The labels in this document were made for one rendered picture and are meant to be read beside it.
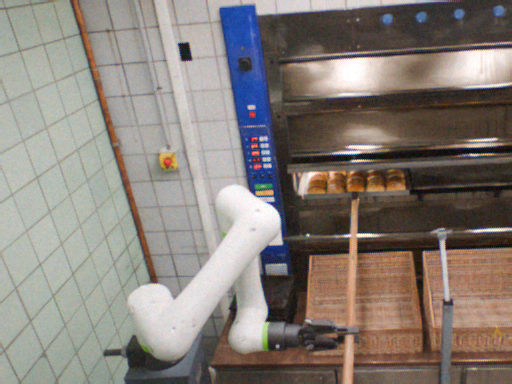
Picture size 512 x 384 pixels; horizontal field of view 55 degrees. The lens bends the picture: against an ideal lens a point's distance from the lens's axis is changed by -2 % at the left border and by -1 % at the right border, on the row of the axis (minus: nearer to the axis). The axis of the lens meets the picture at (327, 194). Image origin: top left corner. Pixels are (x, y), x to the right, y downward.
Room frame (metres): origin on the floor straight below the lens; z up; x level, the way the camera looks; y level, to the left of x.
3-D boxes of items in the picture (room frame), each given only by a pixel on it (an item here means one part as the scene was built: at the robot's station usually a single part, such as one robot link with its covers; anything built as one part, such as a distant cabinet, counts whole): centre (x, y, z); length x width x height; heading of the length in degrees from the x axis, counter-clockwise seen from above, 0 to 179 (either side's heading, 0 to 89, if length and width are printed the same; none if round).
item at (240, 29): (3.25, 0.22, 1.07); 1.93 x 0.16 x 2.15; 174
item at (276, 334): (1.26, 0.20, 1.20); 0.12 x 0.06 x 0.09; 174
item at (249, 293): (1.40, 0.30, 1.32); 0.11 x 0.11 x 0.36; 84
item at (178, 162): (2.33, 0.77, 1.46); 0.10 x 0.07 x 0.10; 84
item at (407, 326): (2.01, -0.13, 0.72); 0.56 x 0.49 x 0.28; 85
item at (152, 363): (1.22, 0.63, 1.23); 0.26 x 0.15 x 0.06; 88
